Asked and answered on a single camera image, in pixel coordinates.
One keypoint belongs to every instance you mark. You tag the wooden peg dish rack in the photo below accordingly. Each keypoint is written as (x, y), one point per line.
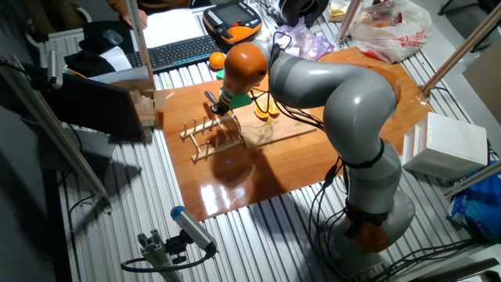
(207, 137)

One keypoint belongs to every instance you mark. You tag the orange black teach pendant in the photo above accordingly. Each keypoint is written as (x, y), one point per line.
(233, 23)

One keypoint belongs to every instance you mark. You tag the clear plastic bag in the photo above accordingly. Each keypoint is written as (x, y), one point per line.
(305, 41)

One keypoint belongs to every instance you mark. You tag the whole orange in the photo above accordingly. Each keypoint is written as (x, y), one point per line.
(216, 60)

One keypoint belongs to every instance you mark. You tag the person hand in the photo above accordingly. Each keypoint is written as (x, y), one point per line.
(135, 19)

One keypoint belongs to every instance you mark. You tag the small white paper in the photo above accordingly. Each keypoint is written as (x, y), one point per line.
(116, 58)

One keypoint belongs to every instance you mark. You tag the black keyboard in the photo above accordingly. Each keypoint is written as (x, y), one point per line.
(176, 53)

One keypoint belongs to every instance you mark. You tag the dark computer mouse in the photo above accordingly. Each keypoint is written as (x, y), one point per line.
(112, 37)

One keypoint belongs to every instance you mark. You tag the white garlic bulb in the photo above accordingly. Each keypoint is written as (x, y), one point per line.
(263, 34)

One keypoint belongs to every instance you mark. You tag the brown cardboard panel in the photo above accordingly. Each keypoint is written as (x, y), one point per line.
(485, 82)

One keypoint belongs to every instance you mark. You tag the aluminium frame post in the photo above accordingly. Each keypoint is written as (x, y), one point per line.
(462, 49)
(141, 47)
(348, 19)
(473, 178)
(55, 129)

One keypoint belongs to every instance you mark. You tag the large white paper sheet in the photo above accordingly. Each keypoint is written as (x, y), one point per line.
(172, 27)

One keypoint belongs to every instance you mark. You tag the forearm in brown sleeve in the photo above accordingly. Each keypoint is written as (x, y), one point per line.
(119, 4)

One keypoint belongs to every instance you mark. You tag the reddish glossy wooden board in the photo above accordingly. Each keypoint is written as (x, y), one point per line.
(235, 176)

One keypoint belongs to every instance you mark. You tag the short aluminium profile mount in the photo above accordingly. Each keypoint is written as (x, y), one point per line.
(156, 254)

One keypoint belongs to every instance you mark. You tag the black filament spool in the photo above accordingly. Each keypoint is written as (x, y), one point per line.
(303, 9)

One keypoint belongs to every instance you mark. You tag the white drawer box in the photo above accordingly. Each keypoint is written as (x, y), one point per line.
(450, 145)

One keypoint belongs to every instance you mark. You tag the white ribbed rack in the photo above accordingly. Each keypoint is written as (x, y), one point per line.
(62, 43)

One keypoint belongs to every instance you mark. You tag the grey camera with blue end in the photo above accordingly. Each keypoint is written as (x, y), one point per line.
(193, 228)

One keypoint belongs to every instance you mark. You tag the blue plastic bag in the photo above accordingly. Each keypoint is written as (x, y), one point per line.
(477, 203)

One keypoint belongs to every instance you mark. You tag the black monitor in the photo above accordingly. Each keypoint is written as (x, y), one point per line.
(94, 105)

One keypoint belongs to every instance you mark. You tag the black cloth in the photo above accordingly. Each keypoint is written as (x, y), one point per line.
(86, 58)

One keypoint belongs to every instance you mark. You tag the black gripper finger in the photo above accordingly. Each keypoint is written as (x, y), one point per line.
(227, 114)
(215, 111)

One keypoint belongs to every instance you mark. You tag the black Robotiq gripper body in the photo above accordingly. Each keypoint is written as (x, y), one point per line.
(221, 107)

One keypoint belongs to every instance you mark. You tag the steel cleaver knife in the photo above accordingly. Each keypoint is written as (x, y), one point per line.
(210, 97)

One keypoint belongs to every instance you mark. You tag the bamboo cutting board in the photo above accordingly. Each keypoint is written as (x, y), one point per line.
(282, 129)

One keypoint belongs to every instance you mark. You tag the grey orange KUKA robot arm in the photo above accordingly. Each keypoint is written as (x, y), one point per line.
(352, 102)

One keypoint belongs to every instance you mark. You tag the white red-print plastic bag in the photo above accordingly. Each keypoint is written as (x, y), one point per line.
(391, 35)

